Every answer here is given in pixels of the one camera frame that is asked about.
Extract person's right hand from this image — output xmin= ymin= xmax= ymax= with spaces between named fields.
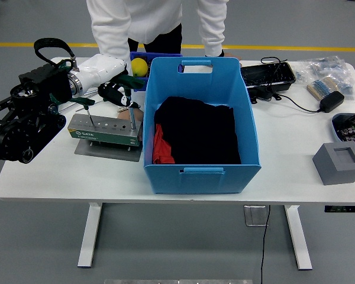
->
xmin=115 ymin=106 xmax=145 ymax=121

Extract person's left hand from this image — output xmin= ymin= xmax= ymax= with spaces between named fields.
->
xmin=222 ymin=51 xmax=243 ymax=62

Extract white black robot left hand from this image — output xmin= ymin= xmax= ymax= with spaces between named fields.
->
xmin=73 ymin=53 xmax=141 ymax=109

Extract large green T-handle hex key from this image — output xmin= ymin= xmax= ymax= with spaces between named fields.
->
xmin=114 ymin=73 xmax=146 ymax=130

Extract small green T-handle hex key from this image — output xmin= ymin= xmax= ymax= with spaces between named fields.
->
xmin=69 ymin=96 xmax=96 ymax=127

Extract grey metal hex key stand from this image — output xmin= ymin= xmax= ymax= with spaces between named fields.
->
xmin=67 ymin=114 xmax=144 ymax=163

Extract large light blue box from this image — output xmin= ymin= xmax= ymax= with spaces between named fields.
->
xmin=143 ymin=56 xmax=262 ymax=195

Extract grey cube box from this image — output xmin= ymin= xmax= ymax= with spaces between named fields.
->
xmin=312 ymin=141 xmax=355 ymax=186

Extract black rectangular tray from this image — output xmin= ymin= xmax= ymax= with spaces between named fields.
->
xmin=239 ymin=61 xmax=297 ymax=89

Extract red cloth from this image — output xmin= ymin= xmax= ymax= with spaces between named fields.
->
xmin=152 ymin=123 xmax=176 ymax=165

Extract black plug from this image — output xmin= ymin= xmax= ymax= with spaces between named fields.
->
xmin=248 ymin=87 xmax=282 ymax=104

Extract small dark blue bin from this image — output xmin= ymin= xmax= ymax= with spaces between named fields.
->
xmin=129 ymin=51 xmax=183 ymax=92

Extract black cloth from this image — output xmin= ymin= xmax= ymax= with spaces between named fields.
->
xmin=153 ymin=96 xmax=242 ymax=166

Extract person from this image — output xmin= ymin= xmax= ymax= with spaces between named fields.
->
xmin=85 ymin=0 xmax=243 ymax=121

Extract bundle of taped resistors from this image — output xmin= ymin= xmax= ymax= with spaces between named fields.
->
xmin=306 ymin=76 xmax=340 ymax=100

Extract clear plastic parts bags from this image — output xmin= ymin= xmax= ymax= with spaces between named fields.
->
xmin=294 ymin=55 xmax=355 ymax=101

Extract black power adapter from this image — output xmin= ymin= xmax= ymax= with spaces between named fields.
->
xmin=318 ymin=91 xmax=346 ymax=113

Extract light blue bowl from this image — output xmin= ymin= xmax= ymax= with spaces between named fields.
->
xmin=331 ymin=112 xmax=355 ymax=153

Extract white table leg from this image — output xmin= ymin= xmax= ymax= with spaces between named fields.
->
xmin=284 ymin=205 xmax=313 ymax=270
xmin=77 ymin=202 xmax=103 ymax=269

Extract pile of electronic parts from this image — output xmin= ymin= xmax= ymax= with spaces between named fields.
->
xmin=335 ymin=114 xmax=355 ymax=149

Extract metal floor plate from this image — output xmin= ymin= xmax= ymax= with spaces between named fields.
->
xmin=244 ymin=205 xmax=270 ymax=227

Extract black table control panel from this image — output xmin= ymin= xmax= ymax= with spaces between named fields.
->
xmin=324 ymin=205 xmax=355 ymax=213

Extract black adapter cable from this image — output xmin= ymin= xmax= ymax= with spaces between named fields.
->
xmin=260 ymin=55 xmax=323 ymax=114

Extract black floor cable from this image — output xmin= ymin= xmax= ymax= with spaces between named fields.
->
xmin=259 ymin=205 xmax=272 ymax=284

